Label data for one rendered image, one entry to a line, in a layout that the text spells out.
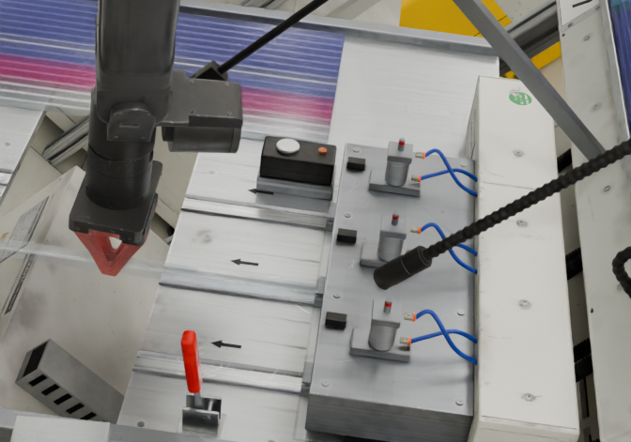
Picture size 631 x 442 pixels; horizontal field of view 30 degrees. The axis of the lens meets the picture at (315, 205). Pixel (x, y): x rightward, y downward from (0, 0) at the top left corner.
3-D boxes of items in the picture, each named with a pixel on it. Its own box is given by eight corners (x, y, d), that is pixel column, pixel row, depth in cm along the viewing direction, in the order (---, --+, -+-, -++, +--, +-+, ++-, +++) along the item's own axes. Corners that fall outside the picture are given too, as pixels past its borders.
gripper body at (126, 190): (161, 176, 111) (169, 114, 106) (140, 249, 103) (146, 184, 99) (94, 163, 111) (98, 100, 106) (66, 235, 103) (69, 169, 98)
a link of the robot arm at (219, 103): (109, 12, 94) (112, 109, 91) (251, 20, 97) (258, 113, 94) (100, 84, 105) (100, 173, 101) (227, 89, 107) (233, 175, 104)
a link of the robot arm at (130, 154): (90, 65, 100) (93, 105, 96) (171, 68, 102) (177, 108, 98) (86, 129, 104) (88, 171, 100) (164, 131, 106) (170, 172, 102)
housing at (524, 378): (449, 524, 101) (478, 418, 92) (456, 172, 138) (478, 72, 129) (542, 538, 101) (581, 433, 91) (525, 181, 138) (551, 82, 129)
